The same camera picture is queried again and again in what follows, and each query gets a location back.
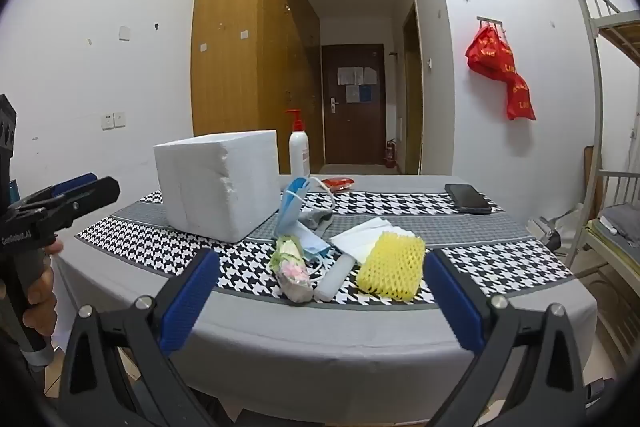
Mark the crumpled floral wrapper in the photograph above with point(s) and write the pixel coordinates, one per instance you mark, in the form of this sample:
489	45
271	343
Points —
292	269

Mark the person's left hand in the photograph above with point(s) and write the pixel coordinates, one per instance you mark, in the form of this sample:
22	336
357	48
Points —
42	302

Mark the grey sock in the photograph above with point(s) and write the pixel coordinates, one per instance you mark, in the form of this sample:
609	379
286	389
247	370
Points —
317	219

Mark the wooden wardrobe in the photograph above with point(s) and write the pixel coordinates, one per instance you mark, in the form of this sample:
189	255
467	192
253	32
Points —
235	57

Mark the black smartphone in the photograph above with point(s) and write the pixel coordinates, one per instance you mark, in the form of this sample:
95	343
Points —
467	198

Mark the white foam box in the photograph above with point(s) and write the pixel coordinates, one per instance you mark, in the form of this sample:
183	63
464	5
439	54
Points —
210	187

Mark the red plastic bag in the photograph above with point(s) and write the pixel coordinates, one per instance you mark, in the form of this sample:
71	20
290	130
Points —
487	52
520	99

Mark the wooden boards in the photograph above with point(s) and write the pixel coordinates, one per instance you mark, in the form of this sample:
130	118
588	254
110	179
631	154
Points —
591	182

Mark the wooden side door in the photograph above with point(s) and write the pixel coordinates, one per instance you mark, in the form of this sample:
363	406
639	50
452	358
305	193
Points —
412	97

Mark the metal bunk bed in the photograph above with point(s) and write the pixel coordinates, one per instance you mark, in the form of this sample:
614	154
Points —
595	57

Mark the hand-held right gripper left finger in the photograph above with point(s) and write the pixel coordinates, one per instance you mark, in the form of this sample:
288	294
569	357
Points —
192	302

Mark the white wall switch plate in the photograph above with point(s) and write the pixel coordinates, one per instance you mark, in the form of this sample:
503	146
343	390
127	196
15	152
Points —
125	33

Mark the houndstooth tablecloth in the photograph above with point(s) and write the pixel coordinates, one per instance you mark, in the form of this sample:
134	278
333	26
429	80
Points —
150	247

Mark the grey bedding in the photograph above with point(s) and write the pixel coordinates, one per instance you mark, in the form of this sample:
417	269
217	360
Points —
620	222

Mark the white pump bottle red pump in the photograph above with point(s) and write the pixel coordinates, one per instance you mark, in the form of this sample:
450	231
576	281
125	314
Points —
299	154

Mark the light blue face mask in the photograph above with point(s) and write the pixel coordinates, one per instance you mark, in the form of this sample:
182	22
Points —
310	243

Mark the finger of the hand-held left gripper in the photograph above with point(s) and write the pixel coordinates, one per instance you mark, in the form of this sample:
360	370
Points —
75	184
95	194

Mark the white wall socket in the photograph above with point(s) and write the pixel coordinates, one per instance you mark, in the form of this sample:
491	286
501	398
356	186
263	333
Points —
107	122
120	120

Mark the white tissue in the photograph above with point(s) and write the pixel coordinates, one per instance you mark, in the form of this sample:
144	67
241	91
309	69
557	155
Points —
357	239

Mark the metal wall hook rack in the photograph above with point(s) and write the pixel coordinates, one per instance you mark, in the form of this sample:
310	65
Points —
490	21

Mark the grey table cover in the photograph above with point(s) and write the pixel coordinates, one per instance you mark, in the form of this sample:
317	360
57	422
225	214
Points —
300	342

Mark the brown entrance door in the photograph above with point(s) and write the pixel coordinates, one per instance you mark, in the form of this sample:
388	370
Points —
355	132

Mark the white foam tube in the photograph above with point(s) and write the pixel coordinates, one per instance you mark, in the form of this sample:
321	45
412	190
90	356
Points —
335	277

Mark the red snack packet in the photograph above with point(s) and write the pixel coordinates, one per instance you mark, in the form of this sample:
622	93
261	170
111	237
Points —
337	183

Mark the red fire extinguisher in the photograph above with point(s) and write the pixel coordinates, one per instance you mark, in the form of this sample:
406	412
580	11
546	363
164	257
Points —
390	154

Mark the yellow foam fruit net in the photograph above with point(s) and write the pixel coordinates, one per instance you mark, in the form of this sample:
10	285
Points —
392	267

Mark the blue paper notice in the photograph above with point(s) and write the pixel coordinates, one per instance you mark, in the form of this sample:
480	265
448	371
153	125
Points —
361	93

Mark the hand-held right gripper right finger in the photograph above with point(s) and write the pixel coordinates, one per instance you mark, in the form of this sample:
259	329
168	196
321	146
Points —
452	302

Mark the white paper notices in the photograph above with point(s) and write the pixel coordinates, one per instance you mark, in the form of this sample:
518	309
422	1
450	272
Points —
356	76

